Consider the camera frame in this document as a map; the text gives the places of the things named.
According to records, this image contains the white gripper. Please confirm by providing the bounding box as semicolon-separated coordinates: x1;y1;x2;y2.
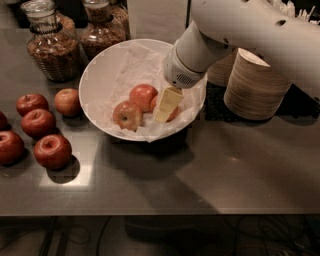
153;45;205;123

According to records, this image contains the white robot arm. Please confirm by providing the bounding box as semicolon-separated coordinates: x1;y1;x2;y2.
153;0;320;122

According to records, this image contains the red apple in bowl back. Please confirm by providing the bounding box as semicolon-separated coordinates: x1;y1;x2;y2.
129;84;158;113

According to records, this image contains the yellow-red apple in bowl front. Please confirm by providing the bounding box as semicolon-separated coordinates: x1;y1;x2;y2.
113;100;143;131

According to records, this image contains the white bowl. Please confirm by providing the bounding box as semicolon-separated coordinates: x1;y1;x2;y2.
78;38;209;143

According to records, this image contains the paper bowl stack back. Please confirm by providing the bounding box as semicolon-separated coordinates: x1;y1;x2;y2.
207;50;237;87

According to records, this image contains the paper bowl stack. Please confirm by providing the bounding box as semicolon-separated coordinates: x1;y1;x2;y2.
223;48;291;121
207;50;237;87

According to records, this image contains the paper bowl stack front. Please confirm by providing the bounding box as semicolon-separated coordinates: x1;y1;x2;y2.
223;48;291;121

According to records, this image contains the pale red apple on table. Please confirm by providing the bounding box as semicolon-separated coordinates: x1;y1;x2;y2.
54;88;81;118

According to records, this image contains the dark red apple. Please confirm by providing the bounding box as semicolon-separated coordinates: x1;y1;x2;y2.
16;94;49;116
34;134;72;170
21;109;56;139
0;131;25;165

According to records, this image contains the dark red apple middle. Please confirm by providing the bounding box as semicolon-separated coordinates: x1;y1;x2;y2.
21;109;56;139

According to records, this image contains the dark red apple upper left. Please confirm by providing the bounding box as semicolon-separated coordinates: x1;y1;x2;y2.
16;94;49;116

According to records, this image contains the dark red apple left front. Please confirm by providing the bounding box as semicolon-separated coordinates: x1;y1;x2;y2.
0;131;25;165

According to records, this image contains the white crumpled paper liner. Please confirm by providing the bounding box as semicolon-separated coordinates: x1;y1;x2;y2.
87;42;209;144

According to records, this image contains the white napkin dispenser box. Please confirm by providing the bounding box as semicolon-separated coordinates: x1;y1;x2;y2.
127;0;188;44

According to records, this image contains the glass granola jar right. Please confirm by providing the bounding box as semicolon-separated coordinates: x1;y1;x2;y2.
79;0;126;60

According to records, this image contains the glass granola jar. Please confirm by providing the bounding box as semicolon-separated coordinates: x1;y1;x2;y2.
56;11;77;37
21;0;80;82
79;0;126;60

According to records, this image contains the glass granola jar back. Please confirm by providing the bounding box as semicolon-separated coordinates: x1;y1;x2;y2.
56;11;77;37

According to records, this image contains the glass granola jar left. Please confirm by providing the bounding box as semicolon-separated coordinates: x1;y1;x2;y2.
21;0;80;82

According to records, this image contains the white plastic cutlery bundle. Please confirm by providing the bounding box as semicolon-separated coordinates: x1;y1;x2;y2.
267;0;320;25

